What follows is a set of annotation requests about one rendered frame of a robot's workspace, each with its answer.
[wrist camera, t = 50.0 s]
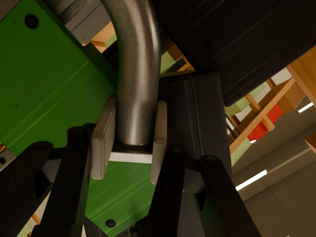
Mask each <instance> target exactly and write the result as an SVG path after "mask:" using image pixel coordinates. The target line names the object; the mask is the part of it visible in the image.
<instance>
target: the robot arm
mask: <svg viewBox="0 0 316 237"><path fill-rule="evenodd" d="M116 116H117V96H110V97H109V99H108V101H107V103H106V105H105V107H104V109H103V111H102V114H101V116H100V118H99V120H98V122H97V124H94V123H86V124H84V125H82V126H74V127H71V128H69V129H68V130H67V145H66V147H61V148H54V147H53V144H52V143H51V142H47V141H38V142H35V143H33V144H31V145H30V146H28V147H27V148H26V149H25V150H24V151H23V152H22V153H21V154H19V155H18V156H17V157H16V158H15V159H14V160H13V161H11V162H10V163H9V164H8V165H7V166H6V167H5V168H4V169H2V170H1V171H0V237H17V235H18V234H19V233H20V231H21V230H22V229H23V227H24V226H25V225H26V223H27V222H28V221H29V219H30V218H31V217H32V215H33V214H34V213H35V211H36V210H37V209H38V207H39V206H40V205H41V203H42V202H43V201H44V199H45V198H46V197H47V195H48V194H49V192H50V191H51V192H50V195H49V198H48V201H47V204H46V207H45V210H44V213H43V216H42V219H41V222H40V225H35V226H34V228H33V230H32V233H31V236H30V237H81V235H82V229H83V222H84V216H85V209H86V203H87V195H88V188H89V182H90V172H91V178H93V179H95V180H102V178H104V175H105V171H106V168H107V164H108V161H109V158H110V155H111V150H112V147H113V144H114V141H115V137H116ZM150 182H151V184H155V185H156V187H155V191H154V195H153V198H152V202H151V205H150V210H149V213H148V217H147V220H146V224H145V227H144V229H143V230H142V231H141V235H140V237H177V231H178V224H179V217H180V209H181V201H182V191H183V190H185V191H188V192H191V193H193V198H194V201H195V205H196V208H197V212H198V215H199V218H200V221H201V225H202V228H203V231H204V235H205V237H262V236H261V234H260V232H259V230H258V228H257V226H256V225H255V223H254V221H253V219H252V217H251V215H250V213H249V212H248V210H247V208H246V206H245V204H244V202H243V200H242V198H241V197H240V194H239V193H238V191H237V189H236V187H235V185H234V183H233V181H232V180H231V178H230V176H229V174H228V172H227V170H226V168H225V166H224V165H223V163H222V161H221V160H220V159H219V158H217V157H216V156H213V155H202V156H201V157H200V158H199V160H198V159H194V158H191V157H189V156H188V155H187V151H186V150H185V146H184V138H183V133H182V132H181V131H179V130H169V129H167V103H166V102H165V101H159V102H157V112H156V122H155V132H154V142H153V152H152V162H151V173H150Z"/></svg>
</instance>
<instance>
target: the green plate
mask: <svg viewBox="0 0 316 237"><path fill-rule="evenodd" d="M117 93H118V72H117V70H116V69H115V68H114V67H113V66H112V65H111V64H110V63H109V61H108V60H107V59H106V58H105V57H104V56H103V55H102V54H101V52H100V51H99V50H98V49H97V48H96V47H95V46H94V45H93V43H92V42H90V43H88V44H86V45H85V46H83V45H82V44H81V43H80V42H79V41H78V40H77V39H76V38H75V37H74V35H73V34H72V33H71V32H70V31H69V30H68V29H67V28H66V27H65V25H64V24H63V23H62V22H61V21H60V20H59V19H58V18H57V17H56V16H55V14H54V13H53V12H52V11H51V10H50V9H49V8H48V7H47V6H46V4H45V3H44V2H43V1H42V0H19V1H18V3H17V4H16V5H15V6H14V7H13V8H12V9H11V10H10V11H9V12H8V13H7V14H6V15H5V17H4V18H3V19H2V20H1V21H0V143H2V144H3V145H4V146H5V147H6V148H7V149H9V150H10V151H11V152H12V153H13V154H14V155H16V156H18V155H19V154H21V153H22V152H23V151H24V150H25V149H26V148H27V147H28V146H30V145H31V144H33V143H35V142H38V141H47V142H51V143H52V144H53V147H54V148H61V147H66V145H67V130H68V129H69V128H71V127H74V126H82V125H84V124H86V123H94V124H97V122H98V120H99V118H100V116H101V114H102V111H103V109H104V107H105V105H106V103H107V101H108V99H109V97H110V96H117ZM150 173H151V163H139V162H123V161H108V164H107V168H106V171H105V175H104V178H102V180H95V179H93V178H91V172H90V182H89V188H88V195H87V203H86V209H85V216H86V217H87V218H88V219H89V220H91V221H92V222H93V223H94V224H95V225H96V226H98V227H99V228H100V229H101V230H102V231H103V232H104V233H106V234H107V235H108V236H109V237H115V236H116V235H118V234H119V233H121V232H122V231H124V230H126V229H127V228H129V227H130V226H132V225H133V224H135V223H137V222H138V221H139V220H141V219H142V218H144V217H146V216H147V215H148V213H149V210H150V205H151V202H152V198H153V195H154V191H155V187H156V185H155V184H151V182H150Z"/></svg>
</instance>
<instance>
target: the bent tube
mask: <svg viewBox="0 0 316 237"><path fill-rule="evenodd" d="M100 1H101V3H102V4H103V6H104V7H105V9H106V11H107V13H108V15H109V17H110V19H111V22H112V24H113V27H114V30H115V34H116V37H117V42H118V93H117V116H116V137H115V141H114V144H113V147H112V150H111V155H110V158H109V161H123V162H139V163H151V162H152V152H153V142H154V132H155V122H156V112H157V101H158V86H159V76H160V66H161V39H160V31H159V25H158V20H157V16H156V13H155V9H154V7H153V4H152V1H151V0H100Z"/></svg>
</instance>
